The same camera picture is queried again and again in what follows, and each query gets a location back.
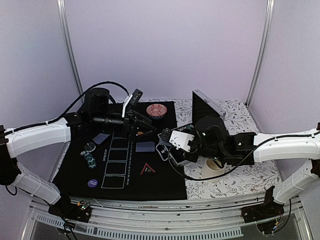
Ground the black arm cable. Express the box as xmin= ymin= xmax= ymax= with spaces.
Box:
xmin=0 ymin=81 xmax=131 ymax=136
xmin=167 ymin=133 xmax=320 ymax=181

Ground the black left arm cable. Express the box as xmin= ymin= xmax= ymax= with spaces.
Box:
xmin=0 ymin=81 xmax=131 ymax=136

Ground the aluminium front rail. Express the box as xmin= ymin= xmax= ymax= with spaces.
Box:
xmin=21 ymin=193 xmax=313 ymax=240

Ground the red triangular all-in marker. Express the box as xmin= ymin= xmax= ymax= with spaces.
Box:
xmin=140 ymin=163 xmax=156 ymax=175

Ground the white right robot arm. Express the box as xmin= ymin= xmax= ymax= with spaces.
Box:
xmin=158 ymin=116 xmax=320 ymax=218

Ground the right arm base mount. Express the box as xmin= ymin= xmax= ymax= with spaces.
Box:
xmin=241 ymin=186 xmax=284 ymax=235

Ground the clear acrylic dealer button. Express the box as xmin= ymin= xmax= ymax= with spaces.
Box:
xmin=84 ymin=142 xmax=96 ymax=153

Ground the green blue poker chip stack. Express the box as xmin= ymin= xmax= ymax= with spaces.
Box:
xmin=80 ymin=151 xmax=97 ymax=169

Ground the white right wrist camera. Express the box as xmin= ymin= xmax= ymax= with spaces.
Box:
xmin=169 ymin=130 xmax=195 ymax=153

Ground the floral white tablecloth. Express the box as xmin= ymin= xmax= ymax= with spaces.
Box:
xmin=86 ymin=98 xmax=281 ymax=200

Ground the black poker table mat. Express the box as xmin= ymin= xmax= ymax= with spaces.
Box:
xmin=51 ymin=100 xmax=188 ymax=201

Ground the white ceramic mug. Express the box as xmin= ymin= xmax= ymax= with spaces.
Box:
xmin=201 ymin=158 xmax=227 ymax=180

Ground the right aluminium frame post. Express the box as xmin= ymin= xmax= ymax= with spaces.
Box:
xmin=245 ymin=0 xmax=275 ymax=108

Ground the dealt blue card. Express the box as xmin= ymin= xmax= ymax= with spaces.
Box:
xmin=135 ymin=141 xmax=155 ymax=153
xmin=92 ymin=133 xmax=110 ymax=145

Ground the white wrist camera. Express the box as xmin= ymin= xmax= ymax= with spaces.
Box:
xmin=169 ymin=130 xmax=195 ymax=153
xmin=121 ymin=88 xmax=143 ymax=118

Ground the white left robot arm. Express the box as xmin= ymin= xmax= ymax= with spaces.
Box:
xmin=0 ymin=87 xmax=157 ymax=217

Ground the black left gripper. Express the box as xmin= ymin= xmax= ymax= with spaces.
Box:
xmin=92 ymin=109 xmax=158 ymax=142

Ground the purple small blind button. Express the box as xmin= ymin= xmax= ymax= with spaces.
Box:
xmin=87 ymin=179 xmax=99 ymax=188

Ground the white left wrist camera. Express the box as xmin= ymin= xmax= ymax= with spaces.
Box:
xmin=121 ymin=88 xmax=143 ymax=118

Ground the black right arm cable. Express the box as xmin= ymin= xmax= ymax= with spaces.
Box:
xmin=167 ymin=133 xmax=320 ymax=181

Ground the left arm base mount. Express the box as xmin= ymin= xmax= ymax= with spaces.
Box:
xmin=48 ymin=194 xmax=92 ymax=223

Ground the red patterned ceramic bowl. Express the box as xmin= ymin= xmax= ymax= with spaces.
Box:
xmin=146 ymin=103 xmax=168 ymax=120

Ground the left aluminium frame post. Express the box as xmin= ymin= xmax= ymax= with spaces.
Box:
xmin=56 ymin=0 xmax=84 ymax=96

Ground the blue playing card deck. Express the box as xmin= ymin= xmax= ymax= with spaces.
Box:
xmin=158 ymin=128 xmax=172 ymax=147

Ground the aluminium frame post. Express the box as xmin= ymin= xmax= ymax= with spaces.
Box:
xmin=56 ymin=0 xmax=84 ymax=96
xmin=245 ymin=0 xmax=275 ymax=108

